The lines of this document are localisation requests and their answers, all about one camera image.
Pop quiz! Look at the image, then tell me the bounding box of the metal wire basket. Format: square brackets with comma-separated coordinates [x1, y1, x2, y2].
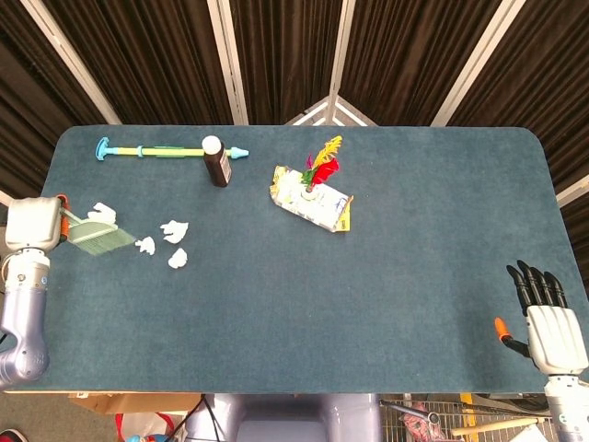
[379, 393, 553, 442]

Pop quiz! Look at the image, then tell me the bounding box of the blue felt table cover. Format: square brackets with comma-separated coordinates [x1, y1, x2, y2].
[2, 124, 581, 395]

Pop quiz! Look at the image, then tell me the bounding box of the white paper sheet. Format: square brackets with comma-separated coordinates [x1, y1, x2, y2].
[513, 423, 556, 442]

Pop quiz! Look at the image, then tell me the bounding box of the grey metal pipe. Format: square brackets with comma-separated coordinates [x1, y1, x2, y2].
[379, 399, 444, 425]

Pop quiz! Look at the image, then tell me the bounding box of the white screen base frame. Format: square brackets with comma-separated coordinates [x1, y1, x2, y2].
[283, 94, 379, 128]

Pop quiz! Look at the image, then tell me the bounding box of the colourful feather shuttlecock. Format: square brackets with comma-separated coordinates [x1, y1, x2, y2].
[301, 134, 344, 203]

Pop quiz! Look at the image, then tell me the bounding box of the lavender robot base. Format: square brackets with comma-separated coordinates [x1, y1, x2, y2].
[186, 393, 383, 442]

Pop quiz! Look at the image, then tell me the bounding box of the wooden stick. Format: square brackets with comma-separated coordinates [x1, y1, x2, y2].
[450, 416, 552, 437]

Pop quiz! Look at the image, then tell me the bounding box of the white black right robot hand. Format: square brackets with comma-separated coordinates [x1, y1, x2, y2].
[494, 260, 589, 377]

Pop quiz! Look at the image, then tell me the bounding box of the brown bottle white cap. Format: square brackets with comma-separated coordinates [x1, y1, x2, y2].
[202, 135, 233, 189]

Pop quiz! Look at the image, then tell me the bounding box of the red white shopping bag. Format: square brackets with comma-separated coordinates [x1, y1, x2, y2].
[114, 412, 179, 442]

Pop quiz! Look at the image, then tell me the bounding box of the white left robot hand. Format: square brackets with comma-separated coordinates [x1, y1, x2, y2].
[4, 194, 71, 253]

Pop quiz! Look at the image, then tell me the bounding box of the brown cardboard box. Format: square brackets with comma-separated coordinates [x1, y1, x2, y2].
[68, 391, 202, 415]

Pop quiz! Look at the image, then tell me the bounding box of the green blue water pump toy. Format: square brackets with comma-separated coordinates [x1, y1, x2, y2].
[95, 136, 250, 163]

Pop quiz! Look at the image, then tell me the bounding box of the black cable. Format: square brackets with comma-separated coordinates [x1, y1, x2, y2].
[197, 393, 225, 442]

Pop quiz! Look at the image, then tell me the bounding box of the yellow strap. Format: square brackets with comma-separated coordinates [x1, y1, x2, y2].
[459, 392, 476, 427]

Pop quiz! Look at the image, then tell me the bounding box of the mint green hand broom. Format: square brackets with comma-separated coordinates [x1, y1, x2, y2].
[61, 206, 137, 257]

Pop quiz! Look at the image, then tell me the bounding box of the pink patterned cloth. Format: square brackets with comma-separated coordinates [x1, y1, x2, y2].
[398, 401, 436, 441]

